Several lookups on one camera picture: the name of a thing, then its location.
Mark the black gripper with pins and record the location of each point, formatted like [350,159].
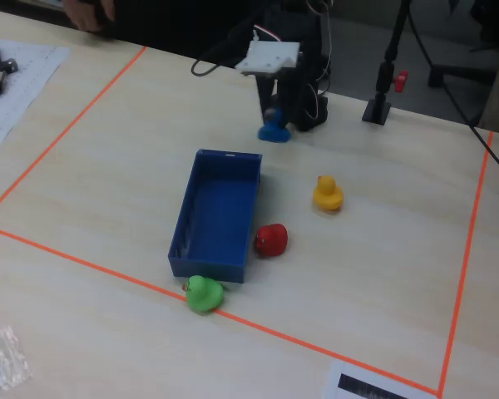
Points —
[290,92]

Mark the blue rubber duck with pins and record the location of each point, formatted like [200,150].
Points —
[274,133]

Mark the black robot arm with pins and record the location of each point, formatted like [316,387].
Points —
[312,108]

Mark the yellow rubber duck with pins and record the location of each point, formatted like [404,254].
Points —
[327,198]

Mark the red rubber duck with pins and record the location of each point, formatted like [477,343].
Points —
[272,241]

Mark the blue plastic box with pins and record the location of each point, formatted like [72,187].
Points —
[216,266]

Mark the green rubber duck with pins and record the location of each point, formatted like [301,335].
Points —
[204,296]

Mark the person's hand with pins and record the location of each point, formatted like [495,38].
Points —
[87,14]

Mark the red clamp knob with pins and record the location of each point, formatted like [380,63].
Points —
[401,80]

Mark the black chair base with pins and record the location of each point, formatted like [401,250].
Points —
[461,74]

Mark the orange tape strip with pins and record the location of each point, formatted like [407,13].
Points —
[66,132]
[233,316]
[465,257]

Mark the white printed grid sheet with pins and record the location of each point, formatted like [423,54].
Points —
[29,83]

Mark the white paper with black print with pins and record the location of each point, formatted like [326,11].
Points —
[357,384]

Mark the clear plastic bag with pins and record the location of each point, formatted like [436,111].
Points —
[2,365]

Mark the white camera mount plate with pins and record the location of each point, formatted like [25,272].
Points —
[268,58]

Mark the black camera stand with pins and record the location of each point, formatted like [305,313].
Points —
[377,110]

